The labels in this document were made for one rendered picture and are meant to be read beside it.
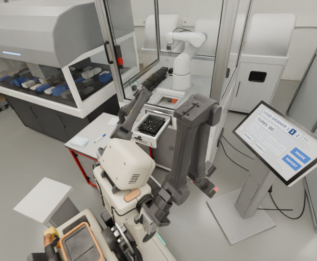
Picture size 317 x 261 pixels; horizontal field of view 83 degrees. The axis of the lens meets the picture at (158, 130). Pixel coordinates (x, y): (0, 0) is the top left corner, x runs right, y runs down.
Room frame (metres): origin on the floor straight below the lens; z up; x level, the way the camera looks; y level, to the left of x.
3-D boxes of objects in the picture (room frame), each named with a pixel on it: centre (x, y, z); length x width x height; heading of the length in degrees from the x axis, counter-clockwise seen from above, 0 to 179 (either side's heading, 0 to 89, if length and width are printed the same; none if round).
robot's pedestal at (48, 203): (0.73, 0.87, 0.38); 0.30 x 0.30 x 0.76; 66
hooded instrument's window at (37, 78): (2.58, 1.30, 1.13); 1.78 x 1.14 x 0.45; 60
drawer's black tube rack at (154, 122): (1.32, 0.06, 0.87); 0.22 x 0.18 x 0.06; 150
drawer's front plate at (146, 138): (1.14, 0.16, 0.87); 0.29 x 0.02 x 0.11; 60
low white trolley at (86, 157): (1.37, 0.50, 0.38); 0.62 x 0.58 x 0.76; 60
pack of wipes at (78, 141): (1.27, 0.76, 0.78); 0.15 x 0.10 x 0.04; 67
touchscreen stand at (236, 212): (0.82, -0.75, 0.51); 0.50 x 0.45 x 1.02; 105
